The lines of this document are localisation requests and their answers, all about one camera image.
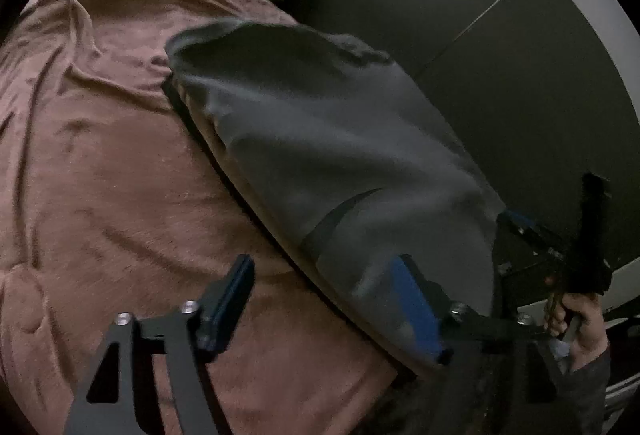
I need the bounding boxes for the dark grey t-shirt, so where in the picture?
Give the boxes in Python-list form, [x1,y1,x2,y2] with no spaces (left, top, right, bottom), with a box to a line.
[166,19,503,363]

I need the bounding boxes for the person's right hand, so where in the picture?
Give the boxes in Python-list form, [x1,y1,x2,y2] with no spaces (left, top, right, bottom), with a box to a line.
[544,293,608,372]

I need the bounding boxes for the brown bed blanket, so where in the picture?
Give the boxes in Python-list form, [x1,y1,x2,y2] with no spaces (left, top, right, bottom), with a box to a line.
[1,0,396,434]

